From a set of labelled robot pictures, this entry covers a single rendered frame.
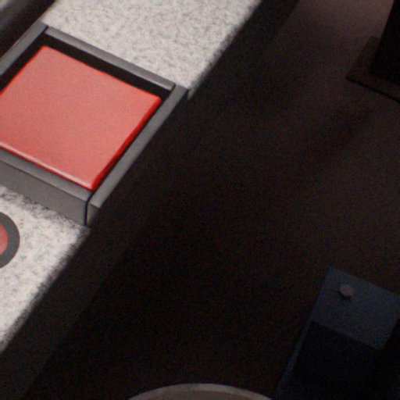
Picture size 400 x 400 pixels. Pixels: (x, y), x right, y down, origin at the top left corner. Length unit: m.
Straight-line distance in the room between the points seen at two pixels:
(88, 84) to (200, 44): 0.07
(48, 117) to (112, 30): 0.08
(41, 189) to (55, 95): 0.05
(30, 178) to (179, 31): 0.12
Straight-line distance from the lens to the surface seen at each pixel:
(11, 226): 0.42
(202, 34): 0.50
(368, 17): 1.94
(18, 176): 0.42
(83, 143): 0.43
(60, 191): 0.41
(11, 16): 0.51
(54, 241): 0.41
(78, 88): 0.45
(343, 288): 1.52
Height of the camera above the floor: 1.26
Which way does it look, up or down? 52 degrees down
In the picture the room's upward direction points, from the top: 11 degrees clockwise
